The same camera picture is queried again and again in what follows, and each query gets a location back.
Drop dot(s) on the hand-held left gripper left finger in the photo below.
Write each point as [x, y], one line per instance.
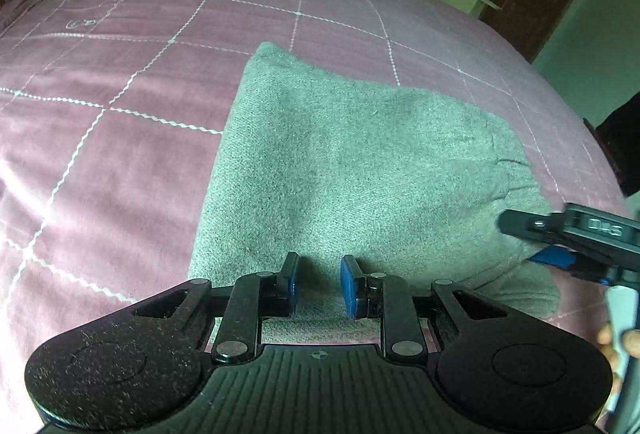
[291, 286]

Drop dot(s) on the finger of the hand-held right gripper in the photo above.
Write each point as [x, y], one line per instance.
[525, 224]
[552, 258]

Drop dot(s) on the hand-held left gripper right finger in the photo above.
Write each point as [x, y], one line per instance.
[350, 286]

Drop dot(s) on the grey pants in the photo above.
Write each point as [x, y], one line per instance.
[360, 174]

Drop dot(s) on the person's right hand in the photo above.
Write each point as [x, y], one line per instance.
[631, 341]

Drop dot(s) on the pink checked bed sheet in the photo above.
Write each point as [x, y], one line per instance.
[125, 73]

